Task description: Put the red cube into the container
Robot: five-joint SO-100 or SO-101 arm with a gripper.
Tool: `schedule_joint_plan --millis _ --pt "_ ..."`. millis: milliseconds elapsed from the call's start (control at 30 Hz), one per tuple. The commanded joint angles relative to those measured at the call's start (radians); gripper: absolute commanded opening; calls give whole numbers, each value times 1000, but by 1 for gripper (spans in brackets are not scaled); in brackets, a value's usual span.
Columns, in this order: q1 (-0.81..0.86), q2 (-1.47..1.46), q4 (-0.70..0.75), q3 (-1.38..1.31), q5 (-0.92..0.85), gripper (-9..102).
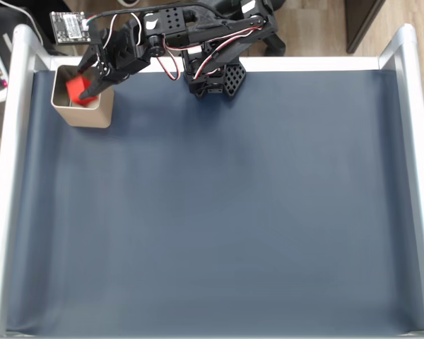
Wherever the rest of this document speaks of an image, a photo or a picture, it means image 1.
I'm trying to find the blue-grey table mat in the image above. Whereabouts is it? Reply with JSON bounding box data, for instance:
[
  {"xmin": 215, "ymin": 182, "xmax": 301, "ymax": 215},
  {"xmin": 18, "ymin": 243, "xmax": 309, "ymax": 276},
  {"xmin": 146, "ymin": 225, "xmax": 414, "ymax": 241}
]
[{"xmin": 5, "ymin": 69, "xmax": 424, "ymax": 336}]

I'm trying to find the red white arm servo wire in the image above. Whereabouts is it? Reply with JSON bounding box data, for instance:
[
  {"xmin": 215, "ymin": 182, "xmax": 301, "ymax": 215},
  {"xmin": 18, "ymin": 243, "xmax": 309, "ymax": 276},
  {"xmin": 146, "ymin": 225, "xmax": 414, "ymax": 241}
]
[{"xmin": 156, "ymin": 25, "xmax": 270, "ymax": 83}]

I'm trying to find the white gripper servo wire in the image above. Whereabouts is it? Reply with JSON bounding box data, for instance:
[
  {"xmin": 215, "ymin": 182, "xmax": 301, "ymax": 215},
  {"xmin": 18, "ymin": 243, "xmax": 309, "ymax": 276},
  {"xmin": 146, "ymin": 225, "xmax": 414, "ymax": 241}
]
[{"xmin": 101, "ymin": 12, "xmax": 143, "ymax": 49}]

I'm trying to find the dark wooden cabinet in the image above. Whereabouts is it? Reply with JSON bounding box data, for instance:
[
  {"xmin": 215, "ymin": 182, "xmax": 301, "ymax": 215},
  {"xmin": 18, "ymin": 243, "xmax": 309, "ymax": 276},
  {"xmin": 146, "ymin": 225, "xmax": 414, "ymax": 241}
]
[{"xmin": 344, "ymin": 0, "xmax": 388, "ymax": 54}]

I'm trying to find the dark grey case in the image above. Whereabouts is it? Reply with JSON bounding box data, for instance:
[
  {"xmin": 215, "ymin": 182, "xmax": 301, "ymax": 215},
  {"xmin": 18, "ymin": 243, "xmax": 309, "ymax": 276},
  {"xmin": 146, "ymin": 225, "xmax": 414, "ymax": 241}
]
[{"xmin": 0, "ymin": 6, "xmax": 54, "ymax": 56}]

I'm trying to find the black camera cable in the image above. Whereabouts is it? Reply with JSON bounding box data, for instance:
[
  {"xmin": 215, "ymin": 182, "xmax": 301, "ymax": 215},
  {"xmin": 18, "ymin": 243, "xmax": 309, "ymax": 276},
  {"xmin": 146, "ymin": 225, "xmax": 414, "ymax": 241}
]
[{"xmin": 90, "ymin": 2, "xmax": 234, "ymax": 22}]

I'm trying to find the thin white cable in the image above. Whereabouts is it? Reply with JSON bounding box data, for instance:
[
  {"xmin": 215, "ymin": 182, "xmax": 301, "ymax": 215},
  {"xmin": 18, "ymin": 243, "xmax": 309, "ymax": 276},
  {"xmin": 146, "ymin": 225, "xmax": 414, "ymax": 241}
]
[{"xmin": 0, "ymin": 0, "xmax": 45, "ymax": 47}]

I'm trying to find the silver aluminium table frame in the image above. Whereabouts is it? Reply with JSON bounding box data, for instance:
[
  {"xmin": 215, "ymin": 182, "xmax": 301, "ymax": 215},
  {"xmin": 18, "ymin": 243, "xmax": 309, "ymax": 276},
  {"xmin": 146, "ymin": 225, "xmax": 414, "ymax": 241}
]
[{"xmin": 0, "ymin": 23, "xmax": 424, "ymax": 339}]

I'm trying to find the red cube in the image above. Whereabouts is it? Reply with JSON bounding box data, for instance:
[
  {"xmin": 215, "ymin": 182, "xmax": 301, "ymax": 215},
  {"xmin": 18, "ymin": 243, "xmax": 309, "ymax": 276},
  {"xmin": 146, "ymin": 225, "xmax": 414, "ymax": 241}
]
[{"xmin": 65, "ymin": 74, "xmax": 100, "ymax": 107}]

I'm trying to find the square metal tin container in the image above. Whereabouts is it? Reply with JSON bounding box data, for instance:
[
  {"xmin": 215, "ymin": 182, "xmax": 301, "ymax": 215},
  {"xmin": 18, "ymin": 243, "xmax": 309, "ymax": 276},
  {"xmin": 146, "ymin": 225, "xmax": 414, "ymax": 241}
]
[{"xmin": 50, "ymin": 65, "xmax": 114, "ymax": 129}]

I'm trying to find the bare circuit board camera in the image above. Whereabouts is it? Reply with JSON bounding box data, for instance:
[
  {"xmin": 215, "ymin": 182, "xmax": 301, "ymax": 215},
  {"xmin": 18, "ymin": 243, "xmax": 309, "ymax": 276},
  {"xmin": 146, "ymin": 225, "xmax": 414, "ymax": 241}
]
[{"xmin": 49, "ymin": 10, "xmax": 93, "ymax": 46}]

